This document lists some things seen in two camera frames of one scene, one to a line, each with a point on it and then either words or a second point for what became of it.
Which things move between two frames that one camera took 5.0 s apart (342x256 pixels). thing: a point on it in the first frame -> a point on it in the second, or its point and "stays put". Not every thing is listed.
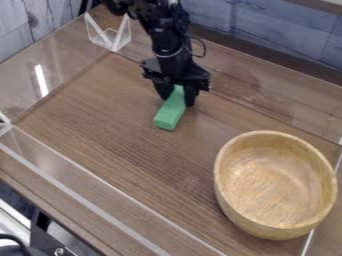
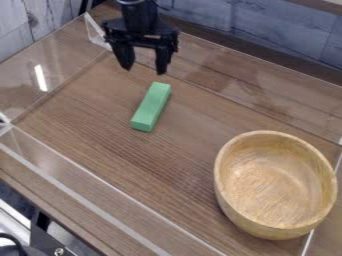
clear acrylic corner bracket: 109,38 stays put
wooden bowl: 276,184 stays put
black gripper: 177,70 -> 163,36
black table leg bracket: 43,243 stays put
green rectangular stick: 173,110 -> 150,107
